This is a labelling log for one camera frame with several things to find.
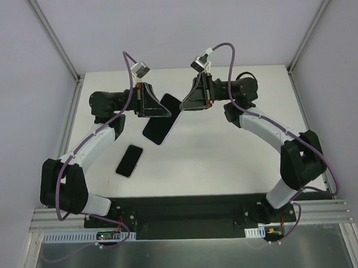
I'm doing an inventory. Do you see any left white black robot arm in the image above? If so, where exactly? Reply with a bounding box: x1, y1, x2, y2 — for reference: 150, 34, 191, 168
40, 82, 172, 227

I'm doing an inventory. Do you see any right white slotted cable duct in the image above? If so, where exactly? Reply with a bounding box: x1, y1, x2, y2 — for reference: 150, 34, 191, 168
244, 226, 266, 239

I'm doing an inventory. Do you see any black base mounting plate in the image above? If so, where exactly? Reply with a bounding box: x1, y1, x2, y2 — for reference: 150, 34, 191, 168
83, 193, 296, 240

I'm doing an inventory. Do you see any left white slotted cable duct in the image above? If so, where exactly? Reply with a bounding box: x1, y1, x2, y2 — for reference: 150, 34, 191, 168
43, 231, 136, 244

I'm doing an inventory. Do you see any aluminium frame post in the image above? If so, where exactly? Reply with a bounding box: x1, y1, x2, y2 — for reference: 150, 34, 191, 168
287, 0, 332, 76
25, 0, 81, 82

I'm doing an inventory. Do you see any phone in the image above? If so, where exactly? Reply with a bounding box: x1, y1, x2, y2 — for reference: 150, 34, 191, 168
142, 115, 178, 145
115, 145, 143, 178

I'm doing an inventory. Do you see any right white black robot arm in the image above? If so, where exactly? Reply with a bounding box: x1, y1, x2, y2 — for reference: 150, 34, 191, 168
179, 71, 327, 224

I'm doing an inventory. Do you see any right aluminium extrusion rail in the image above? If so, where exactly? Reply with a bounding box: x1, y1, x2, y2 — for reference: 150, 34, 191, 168
298, 199, 354, 225

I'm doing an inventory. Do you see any white slotted cable duct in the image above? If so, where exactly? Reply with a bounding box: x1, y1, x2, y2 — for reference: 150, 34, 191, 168
244, 226, 266, 239
43, 231, 136, 244

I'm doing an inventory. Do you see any right aluminium frame post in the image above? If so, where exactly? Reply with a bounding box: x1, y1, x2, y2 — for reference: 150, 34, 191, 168
287, 0, 332, 76

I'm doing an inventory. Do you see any phone in clear purple case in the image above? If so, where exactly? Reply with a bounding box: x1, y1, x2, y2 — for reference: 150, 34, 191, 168
115, 145, 143, 178

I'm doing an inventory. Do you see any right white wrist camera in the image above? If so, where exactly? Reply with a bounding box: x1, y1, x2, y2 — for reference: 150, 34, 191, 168
190, 54, 211, 74

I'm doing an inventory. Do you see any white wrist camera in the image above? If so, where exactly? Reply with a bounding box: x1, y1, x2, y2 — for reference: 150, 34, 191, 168
131, 62, 151, 80
190, 54, 211, 74

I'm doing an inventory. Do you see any lilac silicone phone case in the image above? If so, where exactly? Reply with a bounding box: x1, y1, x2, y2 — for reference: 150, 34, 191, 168
161, 93, 181, 123

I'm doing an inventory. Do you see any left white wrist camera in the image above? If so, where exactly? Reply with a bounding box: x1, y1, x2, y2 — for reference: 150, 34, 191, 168
131, 62, 151, 80

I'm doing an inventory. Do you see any aluminium extrusion rail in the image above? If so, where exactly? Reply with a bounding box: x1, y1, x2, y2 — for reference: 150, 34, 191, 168
29, 209, 85, 232
298, 199, 354, 225

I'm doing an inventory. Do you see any left aluminium frame post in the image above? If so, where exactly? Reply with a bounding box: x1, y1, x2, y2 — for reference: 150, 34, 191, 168
25, 0, 81, 82

